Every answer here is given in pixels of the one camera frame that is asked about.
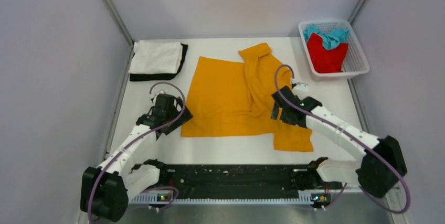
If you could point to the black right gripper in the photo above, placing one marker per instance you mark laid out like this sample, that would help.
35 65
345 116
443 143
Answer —
283 117

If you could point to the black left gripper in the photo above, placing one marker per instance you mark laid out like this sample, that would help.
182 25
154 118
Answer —
186 116

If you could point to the yellow t shirt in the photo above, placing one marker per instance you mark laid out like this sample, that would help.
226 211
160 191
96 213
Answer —
235 99

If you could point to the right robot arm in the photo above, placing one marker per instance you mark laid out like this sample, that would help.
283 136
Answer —
378 164

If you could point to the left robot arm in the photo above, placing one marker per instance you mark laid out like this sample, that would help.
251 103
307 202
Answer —
107 189

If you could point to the folded black t shirt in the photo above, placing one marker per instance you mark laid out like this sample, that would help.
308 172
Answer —
155 77

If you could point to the folded white t shirt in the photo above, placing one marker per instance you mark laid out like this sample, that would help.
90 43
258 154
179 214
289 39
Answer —
156 57

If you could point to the red t shirt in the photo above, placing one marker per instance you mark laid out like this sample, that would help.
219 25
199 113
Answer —
323 60

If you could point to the teal t shirt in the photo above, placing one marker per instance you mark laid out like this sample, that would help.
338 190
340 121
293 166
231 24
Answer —
330 40

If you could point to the white plastic basket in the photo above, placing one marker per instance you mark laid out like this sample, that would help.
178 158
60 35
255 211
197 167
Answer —
355 62

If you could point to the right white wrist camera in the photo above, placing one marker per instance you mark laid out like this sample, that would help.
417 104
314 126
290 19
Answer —
300 90

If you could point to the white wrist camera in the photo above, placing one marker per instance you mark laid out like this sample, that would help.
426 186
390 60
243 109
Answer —
154 96
300 90

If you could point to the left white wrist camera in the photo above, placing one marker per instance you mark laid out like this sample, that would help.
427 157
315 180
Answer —
154 96

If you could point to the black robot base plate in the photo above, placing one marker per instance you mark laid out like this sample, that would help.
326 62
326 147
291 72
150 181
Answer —
242 182

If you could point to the white slotted cable duct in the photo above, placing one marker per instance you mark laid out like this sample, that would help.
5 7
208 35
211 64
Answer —
153 199

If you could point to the left aluminium frame post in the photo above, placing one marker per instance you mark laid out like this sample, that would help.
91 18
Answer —
115 15

